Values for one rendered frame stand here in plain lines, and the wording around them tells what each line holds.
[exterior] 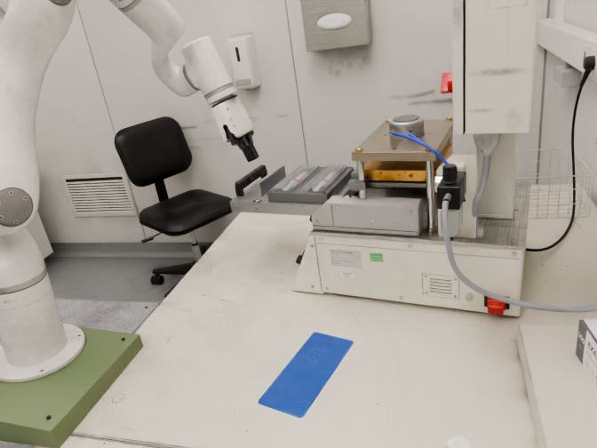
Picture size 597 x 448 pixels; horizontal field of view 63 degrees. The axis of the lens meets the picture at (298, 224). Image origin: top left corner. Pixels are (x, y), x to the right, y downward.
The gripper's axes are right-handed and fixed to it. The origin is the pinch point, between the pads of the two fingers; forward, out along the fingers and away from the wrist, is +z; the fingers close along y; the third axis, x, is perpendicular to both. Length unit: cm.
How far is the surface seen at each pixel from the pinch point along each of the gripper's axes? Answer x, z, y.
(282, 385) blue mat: 15, 39, 49
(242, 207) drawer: -2.4, 11.2, 11.0
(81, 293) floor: -200, 41, -61
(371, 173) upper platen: 34.3, 14.2, 10.9
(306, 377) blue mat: 19, 41, 45
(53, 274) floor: -240, 27, -77
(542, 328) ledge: 59, 50, 26
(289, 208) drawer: 10.6, 15.4, 11.3
